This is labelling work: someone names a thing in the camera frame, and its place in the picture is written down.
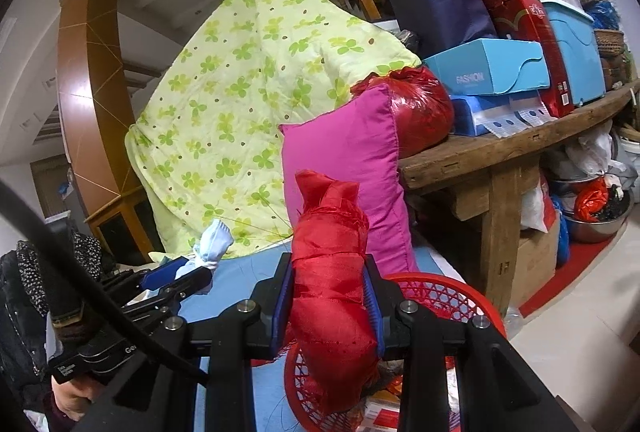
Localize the woven wicker basket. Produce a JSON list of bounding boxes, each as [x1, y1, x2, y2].
[[595, 30, 626, 58]]

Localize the old wooden table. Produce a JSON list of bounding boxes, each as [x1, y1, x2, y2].
[[397, 80, 640, 315]]

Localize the blue and white carton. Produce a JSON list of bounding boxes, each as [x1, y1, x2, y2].
[[450, 90, 553, 137]]

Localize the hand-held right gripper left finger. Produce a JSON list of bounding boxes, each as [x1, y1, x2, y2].
[[75, 252, 296, 432]]

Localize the white and blue bag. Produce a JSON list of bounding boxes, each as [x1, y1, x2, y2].
[[176, 219, 236, 295]]

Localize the brown wooden door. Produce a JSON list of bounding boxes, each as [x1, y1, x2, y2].
[[30, 155, 73, 220]]

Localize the light blue storage bin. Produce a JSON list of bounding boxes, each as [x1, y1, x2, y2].
[[540, 0, 608, 108]]

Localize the white plastic bag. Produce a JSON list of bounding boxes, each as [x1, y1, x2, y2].
[[520, 182, 556, 233], [577, 119, 626, 178]]

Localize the blue plastic bag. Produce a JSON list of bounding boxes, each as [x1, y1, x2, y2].
[[550, 195, 571, 268]]

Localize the large red plastic bag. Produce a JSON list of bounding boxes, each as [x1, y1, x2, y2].
[[350, 66, 456, 158]]

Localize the red plastic basket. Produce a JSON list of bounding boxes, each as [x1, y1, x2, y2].
[[282, 273, 508, 432]]

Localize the light blue shoebox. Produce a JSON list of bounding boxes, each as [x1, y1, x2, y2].
[[422, 37, 551, 97]]

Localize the brown wooden cabinet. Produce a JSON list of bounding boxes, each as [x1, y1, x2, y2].
[[56, 0, 166, 263]]

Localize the red mesh bag bundle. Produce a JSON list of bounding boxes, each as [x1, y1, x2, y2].
[[289, 169, 381, 417]]

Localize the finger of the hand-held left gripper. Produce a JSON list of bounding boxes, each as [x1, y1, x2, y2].
[[150, 265, 213, 308], [139, 257, 183, 291]]

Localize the person's left hand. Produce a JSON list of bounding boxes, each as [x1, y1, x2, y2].
[[52, 378, 108, 420]]

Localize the person's left forearm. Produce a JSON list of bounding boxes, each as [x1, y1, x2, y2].
[[42, 392, 83, 432]]

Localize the black floral garment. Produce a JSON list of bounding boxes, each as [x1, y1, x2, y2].
[[0, 217, 118, 413]]

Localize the dark red carton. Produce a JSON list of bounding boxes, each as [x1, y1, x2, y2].
[[472, 0, 533, 44]]

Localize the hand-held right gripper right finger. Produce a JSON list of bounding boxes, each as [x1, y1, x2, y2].
[[364, 255, 586, 432]]

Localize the red floor mat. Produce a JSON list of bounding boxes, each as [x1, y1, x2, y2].
[[517, 232, 621, 318]]

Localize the green clover print quilt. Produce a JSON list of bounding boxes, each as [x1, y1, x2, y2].
[[125, 0, 423, 258]]

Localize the red gift box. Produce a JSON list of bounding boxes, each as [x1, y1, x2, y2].
[[515, 0, 576, 118]]

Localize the metal basin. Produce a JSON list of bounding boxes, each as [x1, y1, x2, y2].
[[552, 177, 633, 243]]

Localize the orange red plastic bag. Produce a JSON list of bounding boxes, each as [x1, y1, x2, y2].
[[574, 177, 610, 220]]

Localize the black cable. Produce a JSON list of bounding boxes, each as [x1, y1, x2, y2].
[[0, 179, 208, 385]]

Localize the orange and white medicine box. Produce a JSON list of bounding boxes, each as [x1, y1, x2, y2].
[[362, 389, 401, 432]]

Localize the magenta pillow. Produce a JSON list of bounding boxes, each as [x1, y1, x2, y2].
[[277, 82, 421, 278]]

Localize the cardboard box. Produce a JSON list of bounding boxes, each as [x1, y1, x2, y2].
[[510, 212, 563, 308]]

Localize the blue blanket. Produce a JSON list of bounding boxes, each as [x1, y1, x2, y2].
[[177, 245, 461, 432]]

